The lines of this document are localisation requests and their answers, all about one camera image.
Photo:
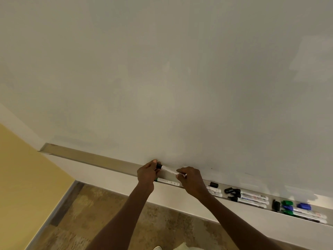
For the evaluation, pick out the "grey baseboard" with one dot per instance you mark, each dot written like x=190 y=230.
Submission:
x=61 y=208

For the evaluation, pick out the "person's right forearm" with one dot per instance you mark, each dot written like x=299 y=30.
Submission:
x=234 y=223

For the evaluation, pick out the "large white whiteboard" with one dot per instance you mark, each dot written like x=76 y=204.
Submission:
x=166 y=75

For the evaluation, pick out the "person's right thumb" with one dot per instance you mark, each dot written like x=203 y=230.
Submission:
x=181 y=170

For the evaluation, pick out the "white marker with blue cap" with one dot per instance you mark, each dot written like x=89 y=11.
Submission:
x=299 y=211

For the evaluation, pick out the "person's left thumb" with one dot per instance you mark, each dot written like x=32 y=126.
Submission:
x=152 y=162

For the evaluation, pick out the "person's left forearm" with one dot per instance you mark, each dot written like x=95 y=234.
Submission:
x=122 y=218

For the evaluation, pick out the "person's light clothing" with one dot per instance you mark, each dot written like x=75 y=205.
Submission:
x=186 y=246

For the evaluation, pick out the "white marker with green cap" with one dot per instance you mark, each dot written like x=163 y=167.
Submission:
x=304 y=217
x=167 y=181

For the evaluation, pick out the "white marker with black cap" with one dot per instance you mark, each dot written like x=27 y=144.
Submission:
x=215 y=194
x=168 y=169
x=214 y=189
x=252 y=194
x=249 y=202

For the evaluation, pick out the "loose green marker cap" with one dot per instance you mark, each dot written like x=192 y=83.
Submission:
x=287 y=203

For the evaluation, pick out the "loose blue marker cap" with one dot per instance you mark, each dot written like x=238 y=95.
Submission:
x=304 y=206

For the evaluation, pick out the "loose black marker cap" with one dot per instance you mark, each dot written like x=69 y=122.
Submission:
x=228 y=190
x=276 y=205
x=213 y=184

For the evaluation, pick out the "person's right hand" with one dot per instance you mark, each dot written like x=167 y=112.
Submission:
x=192 y=180

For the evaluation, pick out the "person's left hand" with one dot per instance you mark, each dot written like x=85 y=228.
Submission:
x=145 y=175

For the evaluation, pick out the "metal whiteboard marker tray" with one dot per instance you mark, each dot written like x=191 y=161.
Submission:
x=104 y=161

